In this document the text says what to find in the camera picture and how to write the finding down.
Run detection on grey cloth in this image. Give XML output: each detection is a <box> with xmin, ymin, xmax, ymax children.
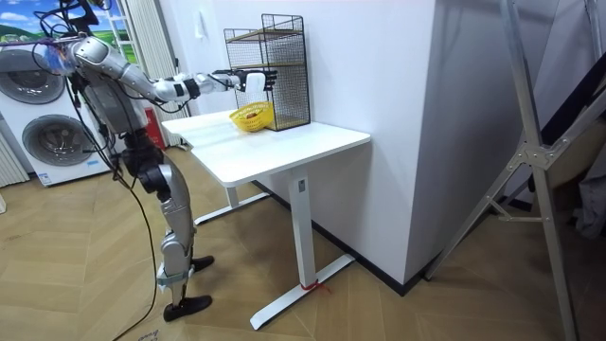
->
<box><xmin>574</xmin><ymin>158</ymin><xmax>606</xmax><ymax>241</ymax></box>

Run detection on robot body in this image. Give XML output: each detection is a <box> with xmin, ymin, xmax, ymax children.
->
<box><xmin>45</xmin><ymin>0</ymin><xmax>152</xmax><ymax>143</ymax></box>

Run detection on white desk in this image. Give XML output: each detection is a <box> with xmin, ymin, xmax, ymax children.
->
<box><xmin>161</xmin><ymin>109</ymin><xmax>372</xmax><ymax>332</ymax></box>

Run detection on white wall switch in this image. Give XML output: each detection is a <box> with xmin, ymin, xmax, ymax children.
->
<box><xmin>193</xmin><ymin>9</ymin><xmax>209</xmax><ymax>41</ymax></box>

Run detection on landscape wall poster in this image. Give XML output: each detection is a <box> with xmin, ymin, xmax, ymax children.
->
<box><xmin>0</xmin><ymin>0</ymin><xmax>138</xmax><ymax>63</ymax></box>

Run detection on red box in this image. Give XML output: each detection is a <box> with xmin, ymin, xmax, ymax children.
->
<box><xmin>143</xmin><ymin>107</ymin><xmax>168</xmax><ymax>152</ymax></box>

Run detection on white washing machine tower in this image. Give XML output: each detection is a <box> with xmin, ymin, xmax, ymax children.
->
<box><xmin>0</xmin><ymin>42</ymin><xmax>120</xmax><ymax>188</ymax></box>

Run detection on robot legs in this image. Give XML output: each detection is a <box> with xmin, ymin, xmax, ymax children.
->
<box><xmin>120</xmin><ymin>130</ymin><xmax>216</xmax><ymax>324</ymax></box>

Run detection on white pleated curtain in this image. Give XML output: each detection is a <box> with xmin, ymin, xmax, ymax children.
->
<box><xmin>123</xmin><ymin>0</ymin><xmax>191</xmax><ymax>148</ymax></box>

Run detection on red strap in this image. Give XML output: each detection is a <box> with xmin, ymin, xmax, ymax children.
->
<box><xmin>300</xmin><ymin>279</ymin><xmax>332</xmax><ymax>296</ymax></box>

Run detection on black wire shelf rack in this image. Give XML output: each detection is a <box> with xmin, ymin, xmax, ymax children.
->
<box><xmin>223</xmin><ymin>13</ymin><xmax>312</xmax><ymax>133</ymax></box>

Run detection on yellow plastic basket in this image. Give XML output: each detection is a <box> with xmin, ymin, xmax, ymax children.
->
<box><xmin>229</xmin><ymin>100</ymin><xmax>276</xmax><ymax>134</ymax></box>

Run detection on cable bundle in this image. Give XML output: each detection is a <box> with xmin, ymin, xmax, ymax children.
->
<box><xmin>0</xmin><ymin>0</ymin><xmax>115</xmax><ymax>48</ymax></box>

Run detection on black floor cable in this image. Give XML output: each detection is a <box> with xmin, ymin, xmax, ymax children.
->
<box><xmin>63</xmin><ymin>80</ymin><xmax>160</xmax><ymax>341</ymax></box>

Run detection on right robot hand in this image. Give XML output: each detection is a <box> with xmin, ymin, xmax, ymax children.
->
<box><xmin>235</xmin><ymin>68</ymin><xmax>279</xmax><ymax>95</ymax></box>

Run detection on grey metal frame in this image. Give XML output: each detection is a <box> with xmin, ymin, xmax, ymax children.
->
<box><xmin>423</xmin><ymin>0</ymin><xmax>606</xmax><ymax>341</ymax></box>

